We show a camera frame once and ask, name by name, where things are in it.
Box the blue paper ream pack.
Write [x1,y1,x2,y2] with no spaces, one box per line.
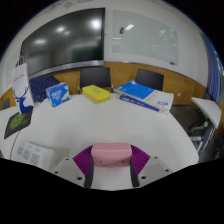
[114,79,156,101]

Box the white side table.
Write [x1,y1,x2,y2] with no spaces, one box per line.
[191,96,223,130]

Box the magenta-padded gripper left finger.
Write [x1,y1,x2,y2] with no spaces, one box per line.
[50,144,95,189]

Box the white power strip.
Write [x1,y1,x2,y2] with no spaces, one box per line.
[14,139,58,172]

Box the blue curtain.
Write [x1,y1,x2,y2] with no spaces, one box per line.
[199,31,223,103]

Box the frosted glass whiteboard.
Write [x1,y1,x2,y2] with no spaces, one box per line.
[111,9,180,67]

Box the blue dotted chair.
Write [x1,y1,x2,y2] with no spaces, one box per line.
[28,74,62,103]

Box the large black wall screen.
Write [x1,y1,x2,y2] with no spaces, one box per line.
[19,7,106,78]

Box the blue tissue box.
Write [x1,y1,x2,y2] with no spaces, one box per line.
[45,82,71,108]

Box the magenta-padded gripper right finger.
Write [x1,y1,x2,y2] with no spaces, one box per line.
[129,144,175,189]

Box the pink charger block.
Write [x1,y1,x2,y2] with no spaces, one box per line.
[90,142,133,169]

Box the white and blue paper ream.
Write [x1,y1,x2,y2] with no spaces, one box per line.
[118,89,175,115]

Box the black and green mouse pad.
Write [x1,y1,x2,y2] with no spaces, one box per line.
[3,108,34,140]

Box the yellow and green pack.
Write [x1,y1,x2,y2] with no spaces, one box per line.
[81,84,111,104]

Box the white bag with blue deer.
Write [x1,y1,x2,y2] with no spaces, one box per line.
[10,62,35,115]

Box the black office chair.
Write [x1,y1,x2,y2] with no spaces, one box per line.
[78,66,112,93]
[1,97,11,111]
[134,68,165,92]

